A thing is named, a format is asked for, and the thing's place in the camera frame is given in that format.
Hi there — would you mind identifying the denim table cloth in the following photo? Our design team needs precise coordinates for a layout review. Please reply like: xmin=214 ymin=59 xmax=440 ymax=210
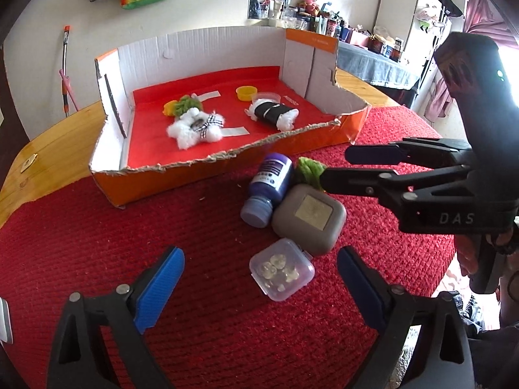
xmin=336 ymin=42 xmax=420 ymax=98

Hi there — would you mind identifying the black hat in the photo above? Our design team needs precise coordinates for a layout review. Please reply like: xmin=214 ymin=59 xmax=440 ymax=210
xmin=432 ymin=0 xmax=463 ymax=19

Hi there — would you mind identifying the white refrigerator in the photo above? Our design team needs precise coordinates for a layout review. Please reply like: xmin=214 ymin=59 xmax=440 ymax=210
xmin=373 ymin=0 xmax=449 ymax=65

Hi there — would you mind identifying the clear round container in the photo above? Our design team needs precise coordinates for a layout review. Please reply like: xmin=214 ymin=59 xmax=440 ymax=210
xmin=251 ymin=92 xmax=281 ymax=106

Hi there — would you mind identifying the cluttered side table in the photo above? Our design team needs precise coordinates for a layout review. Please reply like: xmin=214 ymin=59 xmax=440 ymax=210
xmin=268 ymin=0 xmax=406 ymax=63

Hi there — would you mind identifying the red knitted mat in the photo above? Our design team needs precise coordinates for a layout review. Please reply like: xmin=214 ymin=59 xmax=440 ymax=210
xmin=0 ymin=105 xmax=457 ymax=389

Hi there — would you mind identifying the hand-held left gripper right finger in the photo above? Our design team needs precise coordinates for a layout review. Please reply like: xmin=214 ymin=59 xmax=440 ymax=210
xmin=336 ymin=246 xmax=475 ymax=389

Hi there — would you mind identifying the black and white fluffy scrunchie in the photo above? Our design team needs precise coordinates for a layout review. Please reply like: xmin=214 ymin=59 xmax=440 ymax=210
xmin=244 ymin=98 xmax=300 ymax=131

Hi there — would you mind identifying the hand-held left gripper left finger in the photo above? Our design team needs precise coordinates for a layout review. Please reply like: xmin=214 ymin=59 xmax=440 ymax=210
xmin=46 ymin=245 xmax=186 ymax=389

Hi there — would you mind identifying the orange and white cardboard box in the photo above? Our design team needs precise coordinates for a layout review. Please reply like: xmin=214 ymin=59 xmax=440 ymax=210
xmin=89 ymin=26 xmax=370 ymax=210

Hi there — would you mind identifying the green yarn scrunchie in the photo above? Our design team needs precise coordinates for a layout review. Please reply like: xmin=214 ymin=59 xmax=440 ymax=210
xmin=172 ymin=94 xmax=203 ymax=117
xmin=296 ymin=157 xmax=330 ymax=190

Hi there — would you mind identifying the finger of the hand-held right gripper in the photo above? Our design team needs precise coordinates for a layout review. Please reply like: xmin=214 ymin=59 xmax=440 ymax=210
xmin=319 ymin=164 xmax=479 ymax=208
xmin=344 ymin=138 xmax=473 ymax=167

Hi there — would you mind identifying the red smiley paper liner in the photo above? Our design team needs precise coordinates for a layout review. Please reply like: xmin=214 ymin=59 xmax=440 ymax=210
xmin=120 ymin=66 xmax=341 ymax=171

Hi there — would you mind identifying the small clear plastic box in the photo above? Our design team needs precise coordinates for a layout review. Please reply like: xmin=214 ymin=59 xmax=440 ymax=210
xmin=249 ymin=238 xmax=316 ymax=301

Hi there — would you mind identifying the pink handled tool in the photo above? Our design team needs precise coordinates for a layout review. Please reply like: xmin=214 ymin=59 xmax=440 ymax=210
xmin=59 ymin=69 xmax=79 ymax=113

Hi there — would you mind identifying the silver pole with orange tip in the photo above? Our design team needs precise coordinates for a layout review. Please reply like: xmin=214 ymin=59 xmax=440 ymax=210
xmin=61 ymin=25 xmax=73 ymax=118

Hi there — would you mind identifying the pink curtain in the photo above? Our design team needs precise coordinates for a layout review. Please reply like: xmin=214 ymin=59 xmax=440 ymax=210
xmin=424 ymin=0 xmax=517 ymax=121

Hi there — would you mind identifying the white and green plush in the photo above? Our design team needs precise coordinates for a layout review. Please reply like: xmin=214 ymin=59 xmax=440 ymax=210
xmin=414 ymin=4 xmax=439 ymax=33

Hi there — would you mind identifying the grey square case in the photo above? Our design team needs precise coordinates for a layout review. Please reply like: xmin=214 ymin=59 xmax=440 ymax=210
xmin=272 ymin=183 xmax=347 ymax=257

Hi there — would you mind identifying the white device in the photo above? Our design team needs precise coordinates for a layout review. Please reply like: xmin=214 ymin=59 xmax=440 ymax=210
xmin=0 ymin=298 xmax=14 ymax=345

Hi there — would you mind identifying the purple paint bottle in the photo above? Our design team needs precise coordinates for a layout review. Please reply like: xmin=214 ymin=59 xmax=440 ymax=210
xmin=240 ymin=153 xmax=294 ymax=228

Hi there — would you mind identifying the white fluffy bunny scrunchie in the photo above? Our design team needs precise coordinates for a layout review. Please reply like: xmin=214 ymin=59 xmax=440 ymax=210
xmin=166 ymin=107 xmax=225 ymax=151

